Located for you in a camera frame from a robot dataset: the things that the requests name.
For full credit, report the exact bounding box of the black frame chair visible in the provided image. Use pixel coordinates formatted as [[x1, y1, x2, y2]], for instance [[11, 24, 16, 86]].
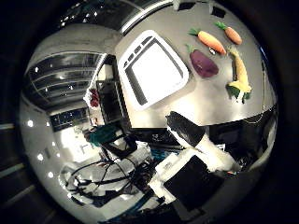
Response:
[[101, 133, 138, 161]]

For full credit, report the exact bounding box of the person in teal shirt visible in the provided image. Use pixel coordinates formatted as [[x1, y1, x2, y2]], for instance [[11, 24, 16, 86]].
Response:
[[85, 124, 121, 147]]

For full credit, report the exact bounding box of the white plastic container tray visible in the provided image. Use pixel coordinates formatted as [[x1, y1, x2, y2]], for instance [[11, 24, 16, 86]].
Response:
[[116, 29, 191, 112]]

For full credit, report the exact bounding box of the long orange plush carrot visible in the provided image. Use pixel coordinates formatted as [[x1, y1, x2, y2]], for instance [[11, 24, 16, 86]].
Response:
[[187, 27, 227, 56]]

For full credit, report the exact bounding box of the white box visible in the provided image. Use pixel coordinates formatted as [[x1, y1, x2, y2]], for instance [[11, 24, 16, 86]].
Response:
[[97, 63, 115, 82]]

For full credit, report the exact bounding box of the black shelving rack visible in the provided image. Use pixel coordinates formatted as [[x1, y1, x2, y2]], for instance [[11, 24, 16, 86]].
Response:
[[95, 55, 129, 126]]

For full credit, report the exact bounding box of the short orange plush carrot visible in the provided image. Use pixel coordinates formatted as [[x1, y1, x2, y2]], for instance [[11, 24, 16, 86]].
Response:
[[214, 21, 243, 46]]

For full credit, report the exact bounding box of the red cloth item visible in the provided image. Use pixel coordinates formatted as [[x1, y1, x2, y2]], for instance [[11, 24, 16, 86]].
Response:
[[89, 88, 101, 108]]

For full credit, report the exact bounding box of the teal blue box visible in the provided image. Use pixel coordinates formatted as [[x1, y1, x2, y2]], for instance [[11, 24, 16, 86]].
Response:
[[150, 148, 171, 161]]

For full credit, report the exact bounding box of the black cable bundle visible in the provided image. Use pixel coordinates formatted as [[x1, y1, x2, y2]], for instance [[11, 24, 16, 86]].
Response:
[[65, 154, 148, 201]]

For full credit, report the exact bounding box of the yellow plush corn toy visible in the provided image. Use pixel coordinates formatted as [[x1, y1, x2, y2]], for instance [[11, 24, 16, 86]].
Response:
[[225, 46, 252, 105]]

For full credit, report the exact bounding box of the purple plush eggplant toy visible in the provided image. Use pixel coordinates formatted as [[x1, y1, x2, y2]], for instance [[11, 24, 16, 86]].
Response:
[[185, 43, 220, 78]]

